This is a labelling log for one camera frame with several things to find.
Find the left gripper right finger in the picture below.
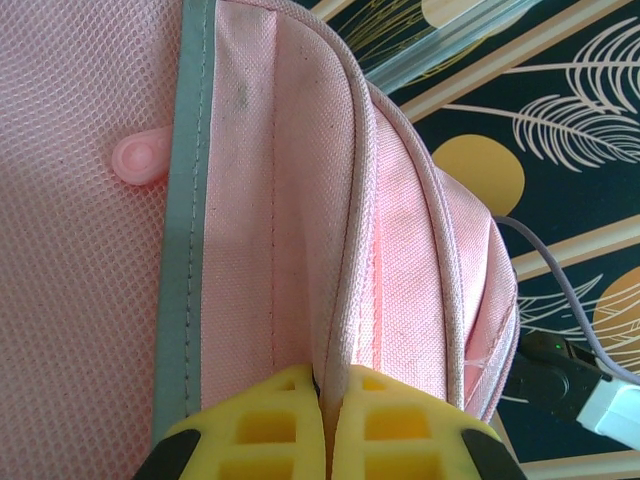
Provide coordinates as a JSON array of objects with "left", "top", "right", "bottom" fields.
[{"left": 336, "top": 364, "right": 527, "bottom": 480}]

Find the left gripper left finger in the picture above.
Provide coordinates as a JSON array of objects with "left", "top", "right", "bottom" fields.
[{"left": 133, "top": 363, "right": 327, "bottom": 480}]

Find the pink student backpack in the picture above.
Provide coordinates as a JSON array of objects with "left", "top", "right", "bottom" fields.
[{"left": 0, "top": 0, "right": 522, "bottom": 480}]

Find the pink rubber zipper pull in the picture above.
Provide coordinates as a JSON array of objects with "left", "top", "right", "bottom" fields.
[{"left": 111, "top": 126, "right": 175, "bottom": 187}]

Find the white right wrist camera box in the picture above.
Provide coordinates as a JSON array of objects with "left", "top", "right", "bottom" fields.
[{"left": 576, "top": 374, "right": 640, "bottom": 450}]

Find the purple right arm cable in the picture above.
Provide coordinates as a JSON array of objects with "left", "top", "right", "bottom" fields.
[{"left": 493, "top": 214, "right": 640, "bottom": 387}]

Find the aluminium frame post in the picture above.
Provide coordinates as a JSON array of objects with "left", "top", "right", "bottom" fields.
[{"left": 363, "top": 0, "right": 640, "bottom": 92}]

